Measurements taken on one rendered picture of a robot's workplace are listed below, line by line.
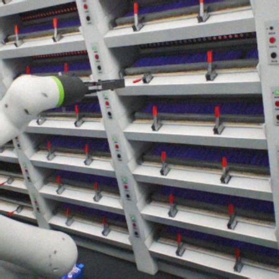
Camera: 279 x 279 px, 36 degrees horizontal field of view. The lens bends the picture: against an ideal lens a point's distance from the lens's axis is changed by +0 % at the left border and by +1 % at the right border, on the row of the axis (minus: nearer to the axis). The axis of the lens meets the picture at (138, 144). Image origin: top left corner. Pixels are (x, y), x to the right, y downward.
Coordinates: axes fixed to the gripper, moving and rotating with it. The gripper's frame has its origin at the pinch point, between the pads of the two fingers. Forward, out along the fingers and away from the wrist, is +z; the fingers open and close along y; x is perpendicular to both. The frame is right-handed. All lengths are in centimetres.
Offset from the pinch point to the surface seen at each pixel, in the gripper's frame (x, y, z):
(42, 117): -16, -69, 22
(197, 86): -2.8, 22.3, 17.0
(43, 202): -64, -86, 30
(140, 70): 3.6, -5.5, 21.6
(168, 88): -3.4, 10.0, 17.4
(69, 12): 30, -49, 28
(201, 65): 4.0, 21.2, 21.8
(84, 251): -89, -62, 34
